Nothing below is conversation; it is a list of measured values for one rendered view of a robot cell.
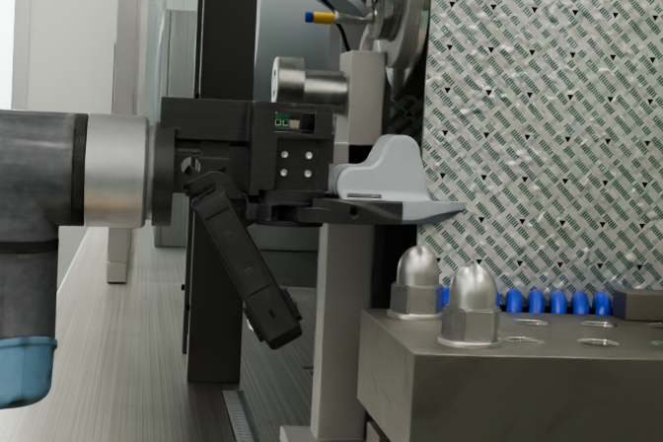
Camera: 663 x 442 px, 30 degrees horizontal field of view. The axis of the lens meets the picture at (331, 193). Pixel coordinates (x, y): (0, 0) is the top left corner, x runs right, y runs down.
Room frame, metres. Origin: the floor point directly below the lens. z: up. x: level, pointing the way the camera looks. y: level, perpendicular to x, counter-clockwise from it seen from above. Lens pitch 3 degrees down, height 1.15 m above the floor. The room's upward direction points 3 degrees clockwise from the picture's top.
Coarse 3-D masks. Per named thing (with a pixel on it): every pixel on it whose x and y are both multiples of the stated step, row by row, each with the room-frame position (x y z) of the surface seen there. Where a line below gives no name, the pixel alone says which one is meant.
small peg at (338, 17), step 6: (366, 6) 0.91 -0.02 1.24; (336, 12) 0.91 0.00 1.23; (342, 12) 0.91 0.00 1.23; (372, 12) 0.91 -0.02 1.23; (336, 18) 0.91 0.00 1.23; (342, 18) 0.91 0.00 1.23; (348, 18) 0.91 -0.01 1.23; (354, 18) 0.91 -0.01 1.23; (360, 18) 0.91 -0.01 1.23; (366, 18) 0.91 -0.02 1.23; (372, 18) 0.91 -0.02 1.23; (360, 24) 0.91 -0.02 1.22; (366, 24) 0.91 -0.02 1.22
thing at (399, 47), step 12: (408, 0) 0.86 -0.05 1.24; (408, 12) 0.86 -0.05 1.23; (408, 24) 0.86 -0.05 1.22; (396, 36) 0.89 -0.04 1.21; (408, 36) 0.87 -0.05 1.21; (384, 48) 0.93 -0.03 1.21; (396, 48) 0.89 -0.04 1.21; (408, 48) 0.88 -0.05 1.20; (396, 60) 0.89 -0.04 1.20; (420, 60) 0.89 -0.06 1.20
